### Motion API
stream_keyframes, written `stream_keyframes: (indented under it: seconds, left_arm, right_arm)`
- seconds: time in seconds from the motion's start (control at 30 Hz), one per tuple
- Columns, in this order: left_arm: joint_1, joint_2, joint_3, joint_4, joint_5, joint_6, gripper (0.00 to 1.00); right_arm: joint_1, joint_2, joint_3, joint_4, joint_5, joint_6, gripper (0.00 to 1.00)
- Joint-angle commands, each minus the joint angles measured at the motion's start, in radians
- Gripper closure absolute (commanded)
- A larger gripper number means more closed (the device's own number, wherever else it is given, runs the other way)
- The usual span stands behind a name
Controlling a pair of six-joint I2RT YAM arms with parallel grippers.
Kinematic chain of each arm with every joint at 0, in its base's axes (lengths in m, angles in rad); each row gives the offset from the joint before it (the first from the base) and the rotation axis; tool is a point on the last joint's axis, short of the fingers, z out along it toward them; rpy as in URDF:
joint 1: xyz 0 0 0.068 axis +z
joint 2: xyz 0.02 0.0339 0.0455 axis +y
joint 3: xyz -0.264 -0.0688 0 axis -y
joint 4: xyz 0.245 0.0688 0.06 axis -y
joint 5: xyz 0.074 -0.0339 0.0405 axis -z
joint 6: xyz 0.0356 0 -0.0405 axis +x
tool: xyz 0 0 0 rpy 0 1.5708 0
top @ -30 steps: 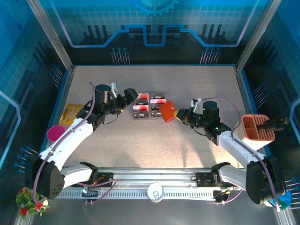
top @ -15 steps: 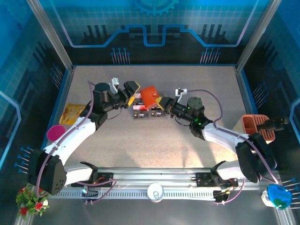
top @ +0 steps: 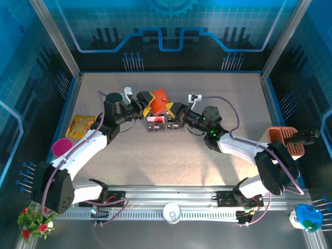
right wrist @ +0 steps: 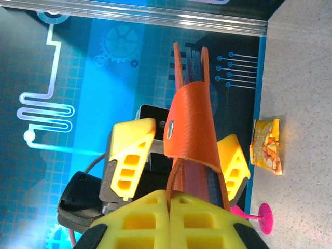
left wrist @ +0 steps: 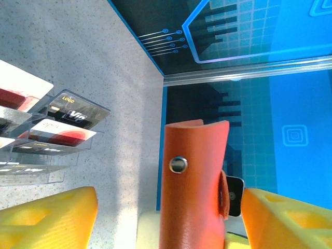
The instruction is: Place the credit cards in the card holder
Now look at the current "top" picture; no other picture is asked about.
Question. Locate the white and red credit card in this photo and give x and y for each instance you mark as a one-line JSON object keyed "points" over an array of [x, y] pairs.
{"points": [[156, 119]]}

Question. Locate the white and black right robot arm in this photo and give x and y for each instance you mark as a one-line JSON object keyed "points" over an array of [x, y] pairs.
{"points": [[238, 147]]}

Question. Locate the pink round lid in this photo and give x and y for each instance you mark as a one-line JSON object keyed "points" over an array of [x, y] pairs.
{"points": [[61, 147]]}

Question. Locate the orange card holder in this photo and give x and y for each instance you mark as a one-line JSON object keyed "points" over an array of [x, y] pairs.
{"points": [[159, 101]]}

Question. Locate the blue and grey table frame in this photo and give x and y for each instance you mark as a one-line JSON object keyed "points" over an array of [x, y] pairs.
{"points": [[68, 103]]}

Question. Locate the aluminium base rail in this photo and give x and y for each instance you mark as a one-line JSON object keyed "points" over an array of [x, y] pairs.
{"points": [[168, 193]]}

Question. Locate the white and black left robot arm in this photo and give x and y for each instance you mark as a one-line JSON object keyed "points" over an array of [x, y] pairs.
{"points": [[83, 150]]}

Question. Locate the yellow snack packet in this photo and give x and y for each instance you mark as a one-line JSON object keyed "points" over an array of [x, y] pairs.
{"points": [[77, 125]]}

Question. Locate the aluminium frame post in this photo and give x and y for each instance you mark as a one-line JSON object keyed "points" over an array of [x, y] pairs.
{"points": [[57, 39], [284, 39]]}

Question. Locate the artificial plant with red flowers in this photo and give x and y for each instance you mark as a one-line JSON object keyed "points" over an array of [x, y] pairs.
{"points": [[35, 224]]}

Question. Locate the orange plastic holder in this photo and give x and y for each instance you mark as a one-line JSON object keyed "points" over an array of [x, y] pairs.
{"points": [[276, 133]]}

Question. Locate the white paper cup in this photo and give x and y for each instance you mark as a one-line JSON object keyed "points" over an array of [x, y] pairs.
{"points": [[172, 212]]}

